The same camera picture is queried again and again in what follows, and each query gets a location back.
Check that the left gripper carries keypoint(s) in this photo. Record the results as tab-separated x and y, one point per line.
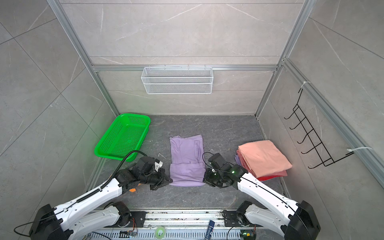
163	181

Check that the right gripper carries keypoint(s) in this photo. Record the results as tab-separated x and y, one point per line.
207	178

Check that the purple t shirt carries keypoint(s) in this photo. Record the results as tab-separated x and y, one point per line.
187	168

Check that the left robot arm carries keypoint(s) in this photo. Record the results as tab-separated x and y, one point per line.
93	211

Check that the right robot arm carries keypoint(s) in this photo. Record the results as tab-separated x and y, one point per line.
286	217

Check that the lavender folded shirt in stack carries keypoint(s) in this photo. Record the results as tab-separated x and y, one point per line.
237	159

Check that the red folded shirt in stack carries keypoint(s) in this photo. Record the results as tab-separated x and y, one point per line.
263	178

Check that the green plastic basket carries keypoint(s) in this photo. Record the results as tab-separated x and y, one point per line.
125	134

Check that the pink folded t shirt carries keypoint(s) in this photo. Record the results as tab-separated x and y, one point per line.
264	158

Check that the blue marker pen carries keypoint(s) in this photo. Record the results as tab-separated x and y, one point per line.
209	231

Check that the green tape roll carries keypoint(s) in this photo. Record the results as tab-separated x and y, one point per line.
160	232

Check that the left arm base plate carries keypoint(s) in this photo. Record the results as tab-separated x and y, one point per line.
133	219

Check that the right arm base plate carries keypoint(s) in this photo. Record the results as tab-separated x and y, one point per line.
234	219

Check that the black wire hook rack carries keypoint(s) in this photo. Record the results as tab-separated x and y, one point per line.
312	137

